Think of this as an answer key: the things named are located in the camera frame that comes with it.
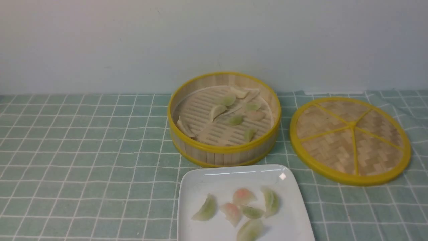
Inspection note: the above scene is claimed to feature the green dumpling centre in steamer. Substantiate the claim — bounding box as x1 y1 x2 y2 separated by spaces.
228 115 244 126

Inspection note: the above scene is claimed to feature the green dumpling centre on plate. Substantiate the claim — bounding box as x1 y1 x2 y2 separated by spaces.
240 205 264 219

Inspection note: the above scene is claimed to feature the green dumpling bottom on plate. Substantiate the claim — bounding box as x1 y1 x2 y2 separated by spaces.
236 219 265 241

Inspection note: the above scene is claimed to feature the white dumpling centre in steamer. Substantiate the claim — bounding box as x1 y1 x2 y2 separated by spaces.
208 105 227 123

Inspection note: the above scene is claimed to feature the bamboo steamer basket yellow rim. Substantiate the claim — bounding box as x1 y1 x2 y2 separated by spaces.
167 72 281 168

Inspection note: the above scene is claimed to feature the bamboo steamer lid yellow rim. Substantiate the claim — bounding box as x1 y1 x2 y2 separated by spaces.
289 97 412 186

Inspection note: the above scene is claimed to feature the pink dumpling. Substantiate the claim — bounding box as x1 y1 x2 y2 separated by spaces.
232 188 257 206
220 202 242 227

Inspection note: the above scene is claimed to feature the green dumpling top in steamer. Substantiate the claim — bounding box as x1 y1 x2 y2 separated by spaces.
218 94 236 107

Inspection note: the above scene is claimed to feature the green dumpling in steamer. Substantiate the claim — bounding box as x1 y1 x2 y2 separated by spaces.
245 102 262 112
228 115 244 126
218 94 236 107
243 128 258 142

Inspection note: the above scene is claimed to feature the green checked tablecloth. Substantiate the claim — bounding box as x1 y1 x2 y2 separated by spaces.
0 90 428 241

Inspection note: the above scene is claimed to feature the white dumpling in steamer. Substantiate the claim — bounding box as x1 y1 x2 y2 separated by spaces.
230 86 260 99
208 105 227 123

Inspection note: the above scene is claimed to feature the green dumpling left on plate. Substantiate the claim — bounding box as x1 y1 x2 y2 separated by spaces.
191 194 218 221

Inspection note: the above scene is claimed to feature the white dumpling top in steamer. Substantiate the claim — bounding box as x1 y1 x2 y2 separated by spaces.
230 86 260 99

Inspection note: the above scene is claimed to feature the green dumpling on plate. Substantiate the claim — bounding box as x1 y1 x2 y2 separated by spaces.
240 205 264 219
236 219 265 241
261 187 280 218
191 194 218 221

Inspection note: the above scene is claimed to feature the green dumpling right on plate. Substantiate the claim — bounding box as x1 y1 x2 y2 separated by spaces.
261 187 280 218

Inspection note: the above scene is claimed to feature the pale dumpling right in steamer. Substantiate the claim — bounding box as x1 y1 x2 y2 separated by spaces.
245 111 266 122

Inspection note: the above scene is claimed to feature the green dumpling bottom in steamer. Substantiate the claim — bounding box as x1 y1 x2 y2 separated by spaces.
243 128 258 142

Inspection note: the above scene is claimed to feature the white square plate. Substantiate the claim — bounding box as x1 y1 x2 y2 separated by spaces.
176 164 315 241

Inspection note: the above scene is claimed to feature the green dumpling right in steamer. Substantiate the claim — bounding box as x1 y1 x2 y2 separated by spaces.
245 102 262 112

